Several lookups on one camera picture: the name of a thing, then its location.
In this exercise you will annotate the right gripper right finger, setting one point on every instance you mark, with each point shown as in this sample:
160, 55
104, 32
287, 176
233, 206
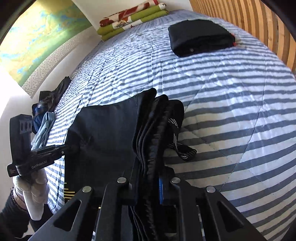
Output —
191, 213

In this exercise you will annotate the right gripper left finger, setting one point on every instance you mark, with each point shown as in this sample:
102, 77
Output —
95, 213

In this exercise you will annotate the black yellow-striped track pants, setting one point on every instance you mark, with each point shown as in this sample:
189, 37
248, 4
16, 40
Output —
108, 139

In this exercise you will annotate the black sleeved left forearm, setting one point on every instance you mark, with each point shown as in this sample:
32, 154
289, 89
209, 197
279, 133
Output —
15, 218

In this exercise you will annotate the white gloved left hand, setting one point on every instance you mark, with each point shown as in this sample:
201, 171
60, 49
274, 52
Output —
32, 194

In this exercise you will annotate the light blue shirt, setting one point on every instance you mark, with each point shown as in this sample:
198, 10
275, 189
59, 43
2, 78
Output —
41, 137

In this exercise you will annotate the dark jacket pile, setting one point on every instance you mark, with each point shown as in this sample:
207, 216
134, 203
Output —
48, 100

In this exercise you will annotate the blue white striped bedspread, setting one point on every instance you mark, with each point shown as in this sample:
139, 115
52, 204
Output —
239, 112

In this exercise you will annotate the red cream folded blanket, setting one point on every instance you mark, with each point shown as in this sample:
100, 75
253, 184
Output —
127, 12

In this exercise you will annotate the folded black garment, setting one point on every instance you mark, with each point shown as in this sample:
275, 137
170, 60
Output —
199, 36

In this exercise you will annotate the green folded blanket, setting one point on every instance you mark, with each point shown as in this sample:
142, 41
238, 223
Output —
132, 21

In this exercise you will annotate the wooden slatted bed rail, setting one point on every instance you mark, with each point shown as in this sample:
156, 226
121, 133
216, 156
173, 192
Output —
258, 19

